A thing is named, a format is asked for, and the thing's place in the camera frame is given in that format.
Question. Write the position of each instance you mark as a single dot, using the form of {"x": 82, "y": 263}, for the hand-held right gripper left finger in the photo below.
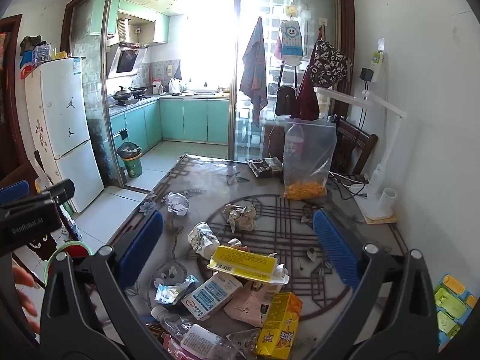
{"x": 140, "y": 245}

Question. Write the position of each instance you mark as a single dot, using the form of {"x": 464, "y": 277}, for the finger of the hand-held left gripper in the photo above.
{"x": 14, "y": 191}
{"x": 58, "y": 192}

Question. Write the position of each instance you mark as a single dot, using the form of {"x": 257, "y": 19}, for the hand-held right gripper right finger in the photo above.
{"x": 335, "y": 247}

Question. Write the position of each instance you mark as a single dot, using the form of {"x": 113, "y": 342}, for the red basin with green rim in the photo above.
{"x": 77, "y": 247}

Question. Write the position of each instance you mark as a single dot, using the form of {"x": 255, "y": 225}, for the white blue milk carton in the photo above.
{"x": 212, "y": 298}

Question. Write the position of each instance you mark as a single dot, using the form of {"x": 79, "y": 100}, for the pink packet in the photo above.
{"x": 249, "y": 305}

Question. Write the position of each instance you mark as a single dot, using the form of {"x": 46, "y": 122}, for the black shoulder bag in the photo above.
{"x": 285, "y": 101}

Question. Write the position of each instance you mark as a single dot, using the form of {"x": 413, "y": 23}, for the green trash bin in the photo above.
{"x": 130, "y": 161}

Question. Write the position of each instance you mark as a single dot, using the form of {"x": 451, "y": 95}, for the person's left hand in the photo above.
{"x": 27, "y": 302}

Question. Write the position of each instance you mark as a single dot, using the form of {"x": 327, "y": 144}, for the carved dark wooden chair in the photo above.
{"x": 39, "y": 249}

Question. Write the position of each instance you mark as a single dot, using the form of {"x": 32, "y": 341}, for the blue white patterned cloth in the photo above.
{"x": 69, "y": 223}

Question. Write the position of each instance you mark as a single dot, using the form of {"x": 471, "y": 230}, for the crumpled white paper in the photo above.
{"x": 176, "y": 204}

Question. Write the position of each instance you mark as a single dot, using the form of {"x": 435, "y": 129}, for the blue silver wrapper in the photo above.
{"x": 170, "y": 292}

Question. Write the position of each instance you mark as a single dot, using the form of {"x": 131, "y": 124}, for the crushed white paper cup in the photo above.
{"x": 202, "y": 238}

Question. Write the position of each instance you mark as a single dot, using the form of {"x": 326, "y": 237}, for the white power strip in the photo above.
{"x": 354, "y": 187}

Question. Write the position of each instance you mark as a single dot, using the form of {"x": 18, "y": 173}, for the white refrigerator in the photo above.
{"x": 67, "y": 120}

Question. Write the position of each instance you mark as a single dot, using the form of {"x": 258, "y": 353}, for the zip bag with orange snacks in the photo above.
{"x": 311, "y": 172}

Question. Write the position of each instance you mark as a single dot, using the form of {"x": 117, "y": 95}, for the dark brown wrapper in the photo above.
{"x": 155, "y": 332}

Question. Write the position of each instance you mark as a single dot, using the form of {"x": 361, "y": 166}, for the yellow orange snack box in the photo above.
{"x": 281, "y": 322}

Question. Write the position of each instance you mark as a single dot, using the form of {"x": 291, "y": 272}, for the flat yellow box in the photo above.
{"x": 243, "y": 262}

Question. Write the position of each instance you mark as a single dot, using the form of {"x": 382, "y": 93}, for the dining table with floral cover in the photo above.
{"x": 210, "y": 182}

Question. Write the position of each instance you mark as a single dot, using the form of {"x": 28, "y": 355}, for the crumpled grey brown paper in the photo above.
{"x": 242, "y": 217}

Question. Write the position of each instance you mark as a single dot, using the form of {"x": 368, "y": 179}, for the plain dark wooden chair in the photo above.
{"x": 356, "y": 142}

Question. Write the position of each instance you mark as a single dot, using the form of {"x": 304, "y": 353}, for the black snack packet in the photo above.
{"x": 264, "y": 167}

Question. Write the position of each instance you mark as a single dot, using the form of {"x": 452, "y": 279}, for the white bottle cap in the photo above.
{"x": 198, "y": 339}

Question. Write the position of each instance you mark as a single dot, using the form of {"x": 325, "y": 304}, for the black wok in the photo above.
{"x": 122, "y": 95}

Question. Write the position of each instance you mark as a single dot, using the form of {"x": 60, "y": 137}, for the green yellow plastic toy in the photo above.
{"x": 450, "y": 300}

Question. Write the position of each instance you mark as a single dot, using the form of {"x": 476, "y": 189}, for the black frying pan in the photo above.
{"x": 138, "y": 90}

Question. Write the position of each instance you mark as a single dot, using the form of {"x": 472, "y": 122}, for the teal kitchen base cabinets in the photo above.
{"x": 195, "y": 118}

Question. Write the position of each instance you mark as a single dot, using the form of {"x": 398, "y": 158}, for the clear plastic storage box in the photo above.
{"x": 41, "y": 52}

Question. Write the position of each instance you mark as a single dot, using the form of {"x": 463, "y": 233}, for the black range hood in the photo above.
{"x": 125, "y": 60}

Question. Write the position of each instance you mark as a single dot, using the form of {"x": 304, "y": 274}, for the white desk lamp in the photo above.
{"x": 375, "y": 101}

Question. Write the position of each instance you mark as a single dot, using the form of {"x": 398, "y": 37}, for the white plastic bag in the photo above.
{"x": 176, "y": 85}

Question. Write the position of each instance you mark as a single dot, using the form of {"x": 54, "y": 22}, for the black white letter print bag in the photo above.
{"x": 330, "y": 63}

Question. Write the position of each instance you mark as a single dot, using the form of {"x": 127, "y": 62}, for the grey red hanging towel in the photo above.
{"x": 253, "y": 75}

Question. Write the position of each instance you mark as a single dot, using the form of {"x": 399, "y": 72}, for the pink hanging cloth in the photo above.
{"x": 279, "y": 48}

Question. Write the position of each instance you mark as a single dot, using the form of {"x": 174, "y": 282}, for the blue white cartoon bag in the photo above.
{"x": 291, "y": 41}

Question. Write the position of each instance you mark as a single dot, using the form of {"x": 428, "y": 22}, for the black wall power adapter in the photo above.
{"x": 367, "y": 74}

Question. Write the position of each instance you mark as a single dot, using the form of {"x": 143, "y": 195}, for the white green wall device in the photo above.
{"x": 378, "y": 60}

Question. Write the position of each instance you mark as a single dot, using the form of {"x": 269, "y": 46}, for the teal kitchen wall cabinets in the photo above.
{"x": 161, "y": 28}

